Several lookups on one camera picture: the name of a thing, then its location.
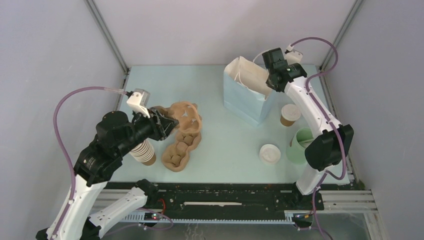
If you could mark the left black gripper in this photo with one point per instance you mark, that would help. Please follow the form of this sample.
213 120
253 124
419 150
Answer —
160 125

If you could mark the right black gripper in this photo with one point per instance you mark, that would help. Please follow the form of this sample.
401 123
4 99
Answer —
276 88

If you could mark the brown pulp cup carrier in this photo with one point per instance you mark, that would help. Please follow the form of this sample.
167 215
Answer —
177 155
189 120

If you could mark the stack of paper cups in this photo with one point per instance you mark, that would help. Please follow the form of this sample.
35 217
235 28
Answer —
144 153

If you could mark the light blue paper bag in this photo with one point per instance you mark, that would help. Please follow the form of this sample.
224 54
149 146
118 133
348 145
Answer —
245 92

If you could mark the white coffee cup lid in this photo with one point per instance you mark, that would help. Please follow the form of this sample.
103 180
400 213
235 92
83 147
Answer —
290 112

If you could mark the brown paper coffee cup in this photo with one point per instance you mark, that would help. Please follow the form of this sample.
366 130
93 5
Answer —
285 122

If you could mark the stack of white lids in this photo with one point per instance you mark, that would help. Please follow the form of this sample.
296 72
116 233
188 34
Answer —
269 154

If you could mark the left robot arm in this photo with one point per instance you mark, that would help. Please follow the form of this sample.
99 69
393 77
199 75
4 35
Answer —
115 137

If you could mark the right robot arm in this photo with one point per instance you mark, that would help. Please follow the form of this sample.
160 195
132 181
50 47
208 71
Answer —
331 139

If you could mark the green cylindrical container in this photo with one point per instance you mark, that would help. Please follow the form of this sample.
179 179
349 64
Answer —
294 152

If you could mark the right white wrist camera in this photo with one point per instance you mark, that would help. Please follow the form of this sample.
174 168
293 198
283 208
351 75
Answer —
292 56

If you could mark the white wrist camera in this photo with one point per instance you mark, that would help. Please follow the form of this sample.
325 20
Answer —
292 56
137 101

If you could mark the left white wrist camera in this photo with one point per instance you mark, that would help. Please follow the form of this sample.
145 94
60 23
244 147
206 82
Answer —
137 101

